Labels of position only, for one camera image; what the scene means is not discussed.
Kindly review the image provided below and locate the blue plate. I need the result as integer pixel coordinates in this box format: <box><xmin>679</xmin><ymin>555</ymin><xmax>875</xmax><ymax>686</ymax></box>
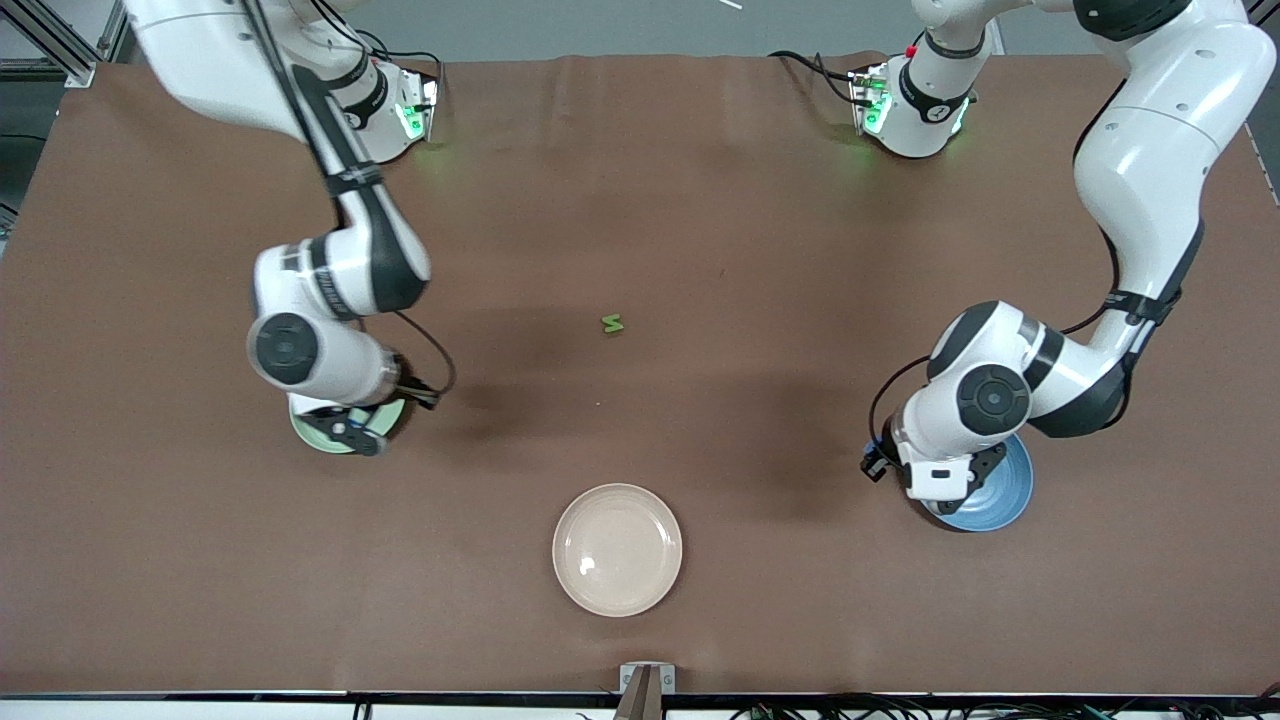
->
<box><xmin>922</xmin><ymin>432</ymin><xmax>1035</xmax><ymax>533</ymax></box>

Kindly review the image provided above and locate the light green plate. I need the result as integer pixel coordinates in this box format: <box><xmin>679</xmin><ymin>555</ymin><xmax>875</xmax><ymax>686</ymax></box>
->
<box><xmin>289</xmin><ymin>398</ymin><xmax>409</xmax><ymax>456</ymax></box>

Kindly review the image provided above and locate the black base power cable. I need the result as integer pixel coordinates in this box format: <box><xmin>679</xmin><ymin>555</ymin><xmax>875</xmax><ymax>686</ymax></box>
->
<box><xmin>768</xmin><ymin>48</ymin><xmax>866</xmax><ymax>109</ymax></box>
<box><xmin>330</xmin><ymin>0</ymin><xmax>446</xmax><ymax>96</ymax></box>

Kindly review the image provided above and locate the beige plate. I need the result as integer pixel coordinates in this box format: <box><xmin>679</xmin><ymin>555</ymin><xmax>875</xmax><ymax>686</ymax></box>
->
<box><xmin>552</xmin><ymin>483</ymin><xmax>684</xmax><ymax>618</ymax></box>

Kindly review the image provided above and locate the aluminium frame post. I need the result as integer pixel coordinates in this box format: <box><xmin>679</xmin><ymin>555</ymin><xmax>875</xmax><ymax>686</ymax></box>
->
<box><xmin>0</xmin><ymin>0</ymin><xmax>136</xmax><ymax>89</ymax></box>

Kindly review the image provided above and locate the silver camera mount bracket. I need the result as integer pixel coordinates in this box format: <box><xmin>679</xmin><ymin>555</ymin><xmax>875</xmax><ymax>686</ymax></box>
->
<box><xmin>619</xmin><ymin>662</ymin><xmax>677</xmax><ymax>720</ymax></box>

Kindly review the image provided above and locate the brown table mat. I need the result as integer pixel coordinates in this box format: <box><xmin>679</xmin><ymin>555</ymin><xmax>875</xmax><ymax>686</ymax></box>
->
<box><xmin>0</xmin><ymin>50</ymin><xmax>1280</xmax><ymax>698</ymax></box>

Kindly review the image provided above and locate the silver base connector box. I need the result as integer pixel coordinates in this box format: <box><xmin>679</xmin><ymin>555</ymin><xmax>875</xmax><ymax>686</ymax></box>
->
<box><xmin>395</xmin><ymin>68</ymin><xmax>441</xmax><ymax>143</ymax></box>

